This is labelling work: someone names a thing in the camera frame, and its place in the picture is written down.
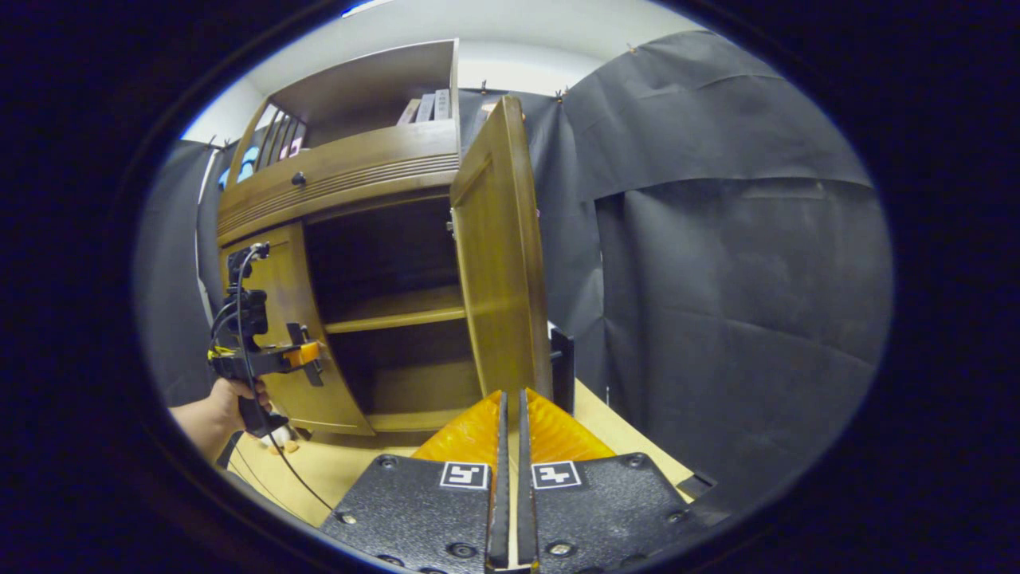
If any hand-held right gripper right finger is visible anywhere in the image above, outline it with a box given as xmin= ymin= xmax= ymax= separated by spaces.
xmin=518 ymin=388 xmax=714 ymax=574

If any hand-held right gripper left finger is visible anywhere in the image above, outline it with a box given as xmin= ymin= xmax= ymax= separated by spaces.
xmin=319 ymin=389 xmax=511 ymax=574

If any wooden cabinet door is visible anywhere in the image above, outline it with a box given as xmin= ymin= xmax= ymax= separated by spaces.
xmin=219 ymin=222 xmax=375 ymax=438
xmin=449 ymin=94 xmax=576 ymax=417

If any wooden double-door shoe cabinet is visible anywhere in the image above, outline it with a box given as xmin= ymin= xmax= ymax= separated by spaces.
xmin=215 ymin=38 xmax=487 ymax=438

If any wooden inner cabinet shelf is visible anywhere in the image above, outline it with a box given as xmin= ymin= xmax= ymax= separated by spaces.
xmin=323 ymin=285 xmax=467 ymax=334

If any wooden cabinet drawer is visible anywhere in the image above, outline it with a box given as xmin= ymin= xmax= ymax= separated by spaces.
xmin=217 ymin=120 xmax=461 ymax=244

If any penguin plush toy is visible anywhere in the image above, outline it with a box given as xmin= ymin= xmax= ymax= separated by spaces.
xmin=253 ymin=423 xmax=302 ymax=455

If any black backdrop cloth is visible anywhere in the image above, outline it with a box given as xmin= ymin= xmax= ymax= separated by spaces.
xmin=135 ymin=30 xmax=893 ymax=511

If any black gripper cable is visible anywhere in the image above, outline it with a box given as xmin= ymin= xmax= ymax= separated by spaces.
xmin=215 ymin=247 xmax=335 ymax=511

